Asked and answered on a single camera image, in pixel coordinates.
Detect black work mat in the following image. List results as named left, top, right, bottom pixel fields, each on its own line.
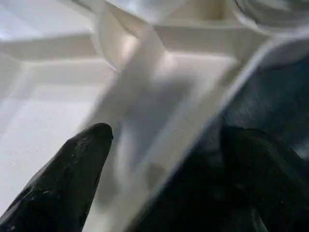
left=126, top=57, right=309, bottom=232

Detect white plastic table top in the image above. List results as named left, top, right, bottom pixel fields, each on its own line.
left=0, top=0, right=309, bottom=232

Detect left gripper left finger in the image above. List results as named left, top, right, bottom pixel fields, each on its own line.
left=0, top=123, right=114, bottom=232

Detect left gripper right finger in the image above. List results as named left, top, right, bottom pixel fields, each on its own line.
left=220, top=127, right=309, bottom=232

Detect white plastic table leg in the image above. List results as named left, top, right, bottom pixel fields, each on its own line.
left=231, top=0, right=309, bottom=29

